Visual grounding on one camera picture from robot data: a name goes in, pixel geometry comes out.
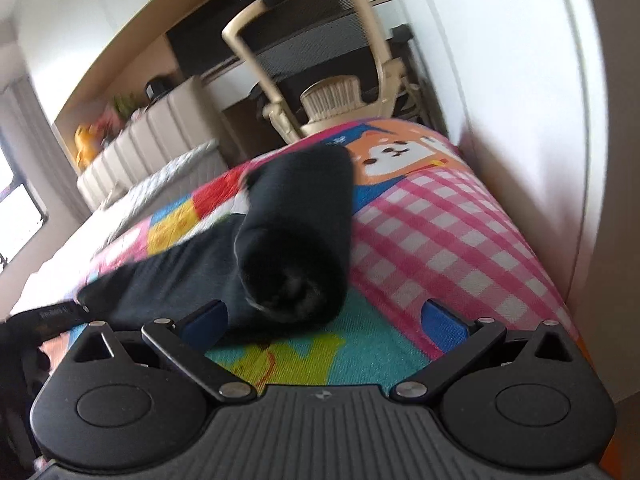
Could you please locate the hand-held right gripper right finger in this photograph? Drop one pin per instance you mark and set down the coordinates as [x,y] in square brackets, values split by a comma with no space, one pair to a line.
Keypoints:
[445,327]

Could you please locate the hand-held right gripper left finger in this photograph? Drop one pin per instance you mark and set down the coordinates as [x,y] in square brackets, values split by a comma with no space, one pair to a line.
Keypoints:
[205,322]

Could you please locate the black garment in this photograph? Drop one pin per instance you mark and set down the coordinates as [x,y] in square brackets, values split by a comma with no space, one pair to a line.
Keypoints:
[295,220]

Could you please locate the white bed sheet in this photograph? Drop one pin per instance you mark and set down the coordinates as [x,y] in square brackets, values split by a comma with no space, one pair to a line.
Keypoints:
[65,250]

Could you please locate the colourful printed blanket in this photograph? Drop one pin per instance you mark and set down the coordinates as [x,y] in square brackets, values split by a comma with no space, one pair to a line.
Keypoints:
[440,240]

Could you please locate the dark framed window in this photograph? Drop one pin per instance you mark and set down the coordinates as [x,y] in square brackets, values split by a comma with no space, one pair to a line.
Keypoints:
[15,210]

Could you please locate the white quilted bedding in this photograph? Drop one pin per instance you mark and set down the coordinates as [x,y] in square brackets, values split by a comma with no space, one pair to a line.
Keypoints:
[170,170]

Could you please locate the yellow plush toy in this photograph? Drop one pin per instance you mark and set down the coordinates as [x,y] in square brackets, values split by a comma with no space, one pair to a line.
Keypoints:
[86,147]

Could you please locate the grey curtain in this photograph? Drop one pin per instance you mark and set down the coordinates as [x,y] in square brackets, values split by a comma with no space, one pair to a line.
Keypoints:
[45,135]

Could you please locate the beige padded headboard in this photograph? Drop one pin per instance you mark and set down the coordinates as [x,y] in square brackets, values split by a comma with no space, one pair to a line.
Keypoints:
[150,135]

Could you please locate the green potted plant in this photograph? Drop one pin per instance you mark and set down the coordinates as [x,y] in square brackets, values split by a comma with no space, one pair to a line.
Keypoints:
[127,106]

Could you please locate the beige office chair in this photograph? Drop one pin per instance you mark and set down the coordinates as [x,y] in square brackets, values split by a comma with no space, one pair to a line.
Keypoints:
[250,35]

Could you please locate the wooden shelf unit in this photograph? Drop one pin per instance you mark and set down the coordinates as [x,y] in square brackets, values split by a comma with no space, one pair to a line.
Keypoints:
[150,25]

